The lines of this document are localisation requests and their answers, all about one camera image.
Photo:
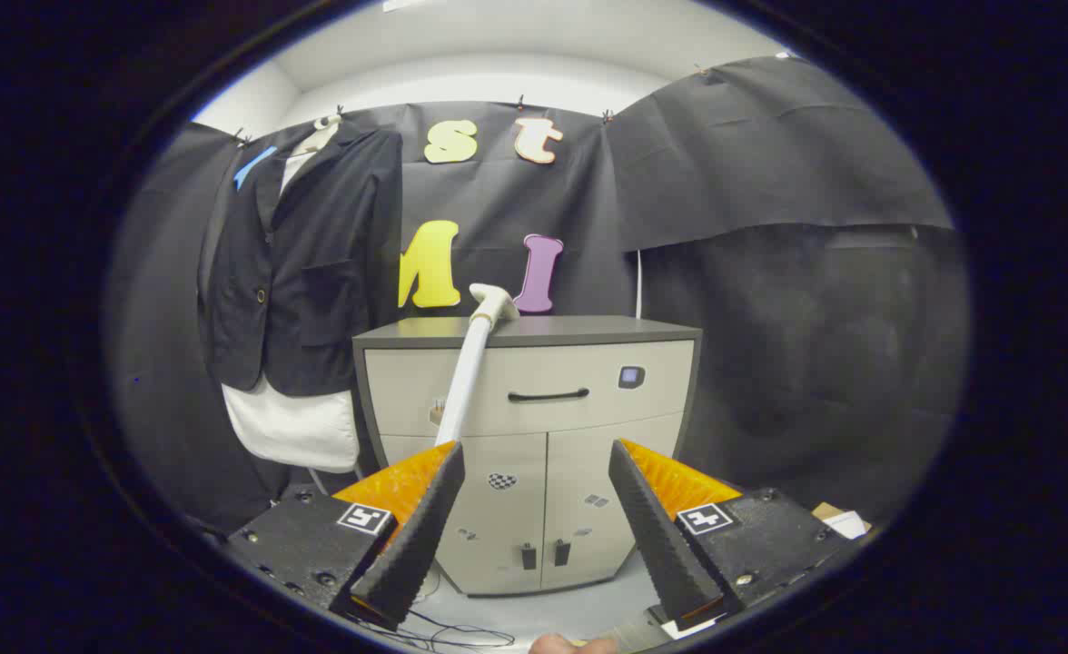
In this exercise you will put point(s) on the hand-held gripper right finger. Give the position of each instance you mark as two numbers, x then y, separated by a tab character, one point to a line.
661	536

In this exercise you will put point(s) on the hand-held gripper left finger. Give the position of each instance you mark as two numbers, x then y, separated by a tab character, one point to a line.
420	536

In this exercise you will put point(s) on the white shirt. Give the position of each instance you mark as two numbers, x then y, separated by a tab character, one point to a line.
298	427

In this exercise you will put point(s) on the black suit jacket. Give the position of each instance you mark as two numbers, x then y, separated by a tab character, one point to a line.
316	272

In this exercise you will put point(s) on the grey and beige cabinet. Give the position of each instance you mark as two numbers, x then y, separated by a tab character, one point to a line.
570	418

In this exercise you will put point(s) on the small grey lock panel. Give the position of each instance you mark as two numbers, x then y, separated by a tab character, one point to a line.
630	377

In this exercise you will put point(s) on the cardboard and paper scrap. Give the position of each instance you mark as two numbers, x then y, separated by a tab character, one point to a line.
847	524

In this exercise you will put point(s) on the black backdrop cloth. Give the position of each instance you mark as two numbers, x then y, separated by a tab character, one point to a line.
770	318

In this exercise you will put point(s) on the cream plastic hanger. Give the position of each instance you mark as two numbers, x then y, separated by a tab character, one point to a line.
321	138

